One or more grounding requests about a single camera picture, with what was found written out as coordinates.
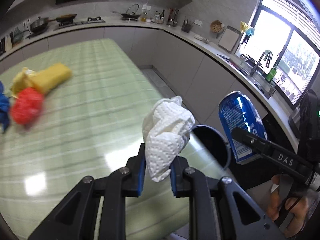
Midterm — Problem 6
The black trash bin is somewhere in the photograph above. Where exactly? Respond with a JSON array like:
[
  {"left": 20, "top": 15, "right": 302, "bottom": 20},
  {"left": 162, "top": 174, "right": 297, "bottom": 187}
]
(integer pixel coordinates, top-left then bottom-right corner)
[{"left": 191, "top": 125, "right": 232, "bottom": 170}]

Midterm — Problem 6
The white paper towel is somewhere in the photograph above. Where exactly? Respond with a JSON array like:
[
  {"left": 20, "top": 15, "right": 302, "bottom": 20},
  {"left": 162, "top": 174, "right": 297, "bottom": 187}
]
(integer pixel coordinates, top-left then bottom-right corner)
[{"left": 142, "top": 96, "right": 195, "bottom": 183}]

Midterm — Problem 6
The yellow cloth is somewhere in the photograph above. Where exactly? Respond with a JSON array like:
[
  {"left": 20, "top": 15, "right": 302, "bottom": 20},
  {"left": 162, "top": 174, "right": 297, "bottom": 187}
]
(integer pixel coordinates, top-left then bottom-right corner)
[{"left": 10, "top": 67, "right": 37, "bottom": 99}]

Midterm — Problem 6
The blue soda can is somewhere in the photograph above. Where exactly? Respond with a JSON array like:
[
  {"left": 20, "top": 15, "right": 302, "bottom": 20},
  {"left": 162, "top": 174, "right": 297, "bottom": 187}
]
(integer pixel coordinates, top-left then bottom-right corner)
[{"left": 219, "top": 91, "right": 268, "bottom": 165}]

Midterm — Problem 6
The green soap bottle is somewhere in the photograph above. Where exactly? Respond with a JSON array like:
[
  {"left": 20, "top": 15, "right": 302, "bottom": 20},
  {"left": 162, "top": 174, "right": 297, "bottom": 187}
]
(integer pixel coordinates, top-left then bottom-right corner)
[{"left": 265, "top": 65, "right": 277, "bottom": 83}]

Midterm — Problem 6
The red plastic bag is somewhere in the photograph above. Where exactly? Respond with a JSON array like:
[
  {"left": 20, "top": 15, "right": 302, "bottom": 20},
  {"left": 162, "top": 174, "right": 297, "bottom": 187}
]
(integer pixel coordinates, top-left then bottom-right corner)
[{"left": 10, "top": 87, "right": 44, "bottom": 129}]

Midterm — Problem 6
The white cutting board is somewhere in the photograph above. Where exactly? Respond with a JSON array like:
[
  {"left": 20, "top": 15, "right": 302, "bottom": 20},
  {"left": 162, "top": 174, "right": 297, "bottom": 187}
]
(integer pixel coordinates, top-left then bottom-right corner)
[{"left": 218, "top": 25, "right": 241, "bottom": 53}]

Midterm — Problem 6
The gas stove top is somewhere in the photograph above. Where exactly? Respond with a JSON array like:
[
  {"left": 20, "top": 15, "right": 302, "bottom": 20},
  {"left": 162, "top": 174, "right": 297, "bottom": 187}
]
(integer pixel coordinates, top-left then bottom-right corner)
[{"left": 54, "top": 16, "right": 105, "bottom": 30}]

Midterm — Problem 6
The bamboo steamer basket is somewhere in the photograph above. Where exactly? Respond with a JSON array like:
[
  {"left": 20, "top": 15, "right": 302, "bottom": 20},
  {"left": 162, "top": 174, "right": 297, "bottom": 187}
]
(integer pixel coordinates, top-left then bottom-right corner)
[{"left": 210, "top": 20, "right": 223, "bottom": 33}]

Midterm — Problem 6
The kitchen window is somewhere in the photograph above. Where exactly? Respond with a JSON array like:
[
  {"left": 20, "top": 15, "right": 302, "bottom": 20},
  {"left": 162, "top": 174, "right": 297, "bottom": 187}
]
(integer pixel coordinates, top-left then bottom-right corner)
[{"left": 236, "top": 0, "right": 319, "bottom": 108}]

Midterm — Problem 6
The black utensil holder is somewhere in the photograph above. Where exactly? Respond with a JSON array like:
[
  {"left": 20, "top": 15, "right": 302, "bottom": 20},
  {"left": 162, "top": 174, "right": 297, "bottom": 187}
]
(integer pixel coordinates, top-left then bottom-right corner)
[{"left": 181, "top": 18, "right": 194, "bottom": 33}]

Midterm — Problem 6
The wok on rack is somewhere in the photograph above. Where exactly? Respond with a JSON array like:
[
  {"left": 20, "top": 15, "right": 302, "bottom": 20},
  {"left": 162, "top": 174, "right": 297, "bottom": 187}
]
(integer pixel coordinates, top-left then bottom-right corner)
[{"left": 111, "top": 3, "right": 141, "bottom": 21}]

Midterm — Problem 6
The blue cloth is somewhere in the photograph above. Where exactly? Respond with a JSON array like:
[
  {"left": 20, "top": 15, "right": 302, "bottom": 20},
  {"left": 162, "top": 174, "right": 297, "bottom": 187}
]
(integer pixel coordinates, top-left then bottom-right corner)
[{"left": 0, "top": 82, "right": 10, "bottom": 133}]

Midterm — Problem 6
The black frying pan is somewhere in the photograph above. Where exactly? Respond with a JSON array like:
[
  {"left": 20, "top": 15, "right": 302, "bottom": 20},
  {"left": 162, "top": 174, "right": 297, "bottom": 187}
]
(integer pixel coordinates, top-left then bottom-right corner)
[{"left": 49, "top": 14, "right": 77, "bottom": 24}]

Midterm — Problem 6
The kitchen faucet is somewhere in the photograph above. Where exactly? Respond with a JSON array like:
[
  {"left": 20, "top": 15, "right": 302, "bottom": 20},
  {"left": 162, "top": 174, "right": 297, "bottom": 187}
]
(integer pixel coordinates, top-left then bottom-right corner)
[{"left": 249, "top": 50, "right": 273, "bottom": 77}]

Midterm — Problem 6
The lidded grey pot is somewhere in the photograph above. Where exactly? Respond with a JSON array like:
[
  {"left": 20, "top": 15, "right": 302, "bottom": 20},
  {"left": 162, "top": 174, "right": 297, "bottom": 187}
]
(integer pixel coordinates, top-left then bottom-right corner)
[{"left": 30, "top": 17, "right": 50, "bottom": 33}]

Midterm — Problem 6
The yellow sponge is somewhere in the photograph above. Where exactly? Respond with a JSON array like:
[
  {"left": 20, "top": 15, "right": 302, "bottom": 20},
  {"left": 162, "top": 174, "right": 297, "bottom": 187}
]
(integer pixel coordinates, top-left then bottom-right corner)
[{"left": 30, "top": 63, "right": 72, "bottom": 95}]

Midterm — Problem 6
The right hand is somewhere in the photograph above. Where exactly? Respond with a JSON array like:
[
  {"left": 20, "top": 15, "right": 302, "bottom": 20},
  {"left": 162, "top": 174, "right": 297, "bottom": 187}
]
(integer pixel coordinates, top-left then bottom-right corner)
[{"left": 266, "top": 188, "right": 319, "bottom": 239}]

